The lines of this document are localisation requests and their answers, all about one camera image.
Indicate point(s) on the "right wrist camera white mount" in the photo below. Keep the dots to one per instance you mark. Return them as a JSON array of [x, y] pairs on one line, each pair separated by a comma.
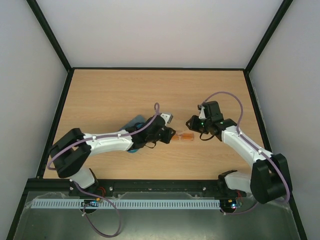
[[202, 115]]

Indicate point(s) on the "orange sunglasses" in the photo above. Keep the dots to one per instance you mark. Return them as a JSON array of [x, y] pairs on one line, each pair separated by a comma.
[[183, 137]]

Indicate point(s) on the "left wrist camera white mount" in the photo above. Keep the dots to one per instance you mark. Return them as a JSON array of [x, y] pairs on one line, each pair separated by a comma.
[[167, 117]]

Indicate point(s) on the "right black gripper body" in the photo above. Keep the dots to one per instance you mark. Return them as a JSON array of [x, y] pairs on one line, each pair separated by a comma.
[[191, 123]]

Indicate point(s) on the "blue transparent glasses case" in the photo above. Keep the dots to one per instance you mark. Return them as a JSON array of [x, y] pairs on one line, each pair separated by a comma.
[[132, 150]]

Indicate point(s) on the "light blue slotted cable duct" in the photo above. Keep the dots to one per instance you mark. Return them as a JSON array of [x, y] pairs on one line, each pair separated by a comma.
[[128, 204]]

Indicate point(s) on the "green glasses case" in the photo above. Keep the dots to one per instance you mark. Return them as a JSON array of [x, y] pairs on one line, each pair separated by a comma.
[[137, 119]]

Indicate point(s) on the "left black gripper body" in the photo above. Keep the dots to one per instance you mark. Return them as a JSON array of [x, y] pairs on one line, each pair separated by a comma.
[[164, 139]]

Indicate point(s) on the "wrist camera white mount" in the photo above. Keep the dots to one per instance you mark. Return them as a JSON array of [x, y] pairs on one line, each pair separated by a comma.
[[202, 115], [167, 117]]

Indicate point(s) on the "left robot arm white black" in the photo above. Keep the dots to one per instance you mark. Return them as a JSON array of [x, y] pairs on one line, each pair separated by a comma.
[[69, 154]]

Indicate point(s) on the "black metal frame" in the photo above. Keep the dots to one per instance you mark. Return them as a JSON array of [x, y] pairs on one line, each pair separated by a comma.
[[38, 183]]

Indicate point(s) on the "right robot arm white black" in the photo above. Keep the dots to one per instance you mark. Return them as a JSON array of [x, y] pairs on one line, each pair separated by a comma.
[[269, 178]]

